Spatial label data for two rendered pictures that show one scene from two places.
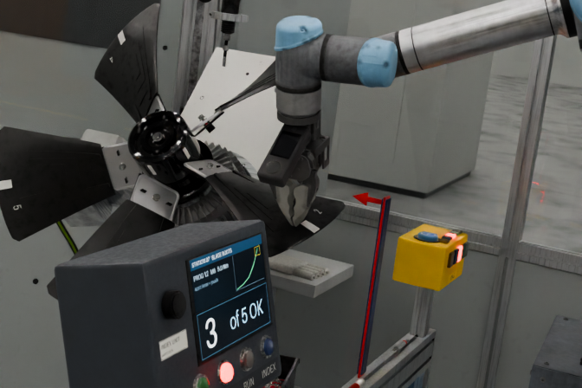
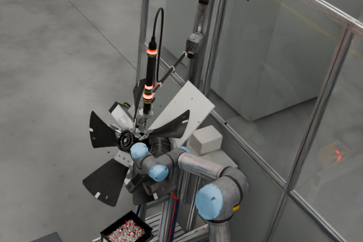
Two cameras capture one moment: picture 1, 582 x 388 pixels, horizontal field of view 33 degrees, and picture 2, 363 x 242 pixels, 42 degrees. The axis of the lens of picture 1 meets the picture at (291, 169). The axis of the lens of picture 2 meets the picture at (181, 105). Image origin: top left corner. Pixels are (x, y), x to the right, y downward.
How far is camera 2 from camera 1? 1.63 m
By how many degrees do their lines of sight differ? 37
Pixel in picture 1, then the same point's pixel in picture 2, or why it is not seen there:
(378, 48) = (154, 171)
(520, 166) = (294, 166)
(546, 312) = (294, 220)
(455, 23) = (193, 165)
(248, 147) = not seen: hidden behind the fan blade
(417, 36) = (182, 161)
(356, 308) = not seen: hidden behind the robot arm
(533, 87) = (304, 140)
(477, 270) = (276, 192)
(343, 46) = (146, 165)
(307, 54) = (137, 161)
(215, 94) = (179, 102)
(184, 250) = not seen: outside the picture
